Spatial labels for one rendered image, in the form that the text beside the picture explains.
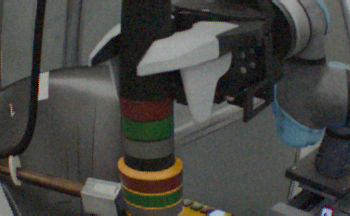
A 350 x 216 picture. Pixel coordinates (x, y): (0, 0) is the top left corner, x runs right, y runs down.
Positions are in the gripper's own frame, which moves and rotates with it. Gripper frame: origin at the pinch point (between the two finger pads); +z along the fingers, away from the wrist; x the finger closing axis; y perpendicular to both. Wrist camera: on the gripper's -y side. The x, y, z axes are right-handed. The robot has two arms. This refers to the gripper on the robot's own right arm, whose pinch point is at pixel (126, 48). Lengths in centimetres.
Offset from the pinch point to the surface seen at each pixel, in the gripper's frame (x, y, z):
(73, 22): 61, 17, -55
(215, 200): 54, 76, -98
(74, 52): 61, 24, -56
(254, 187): 51, 80, -116
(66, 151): 12.8, 12.9, -5.5
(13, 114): 21.2, 10.6, -3.8
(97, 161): 9.9, 13.4, -7.0
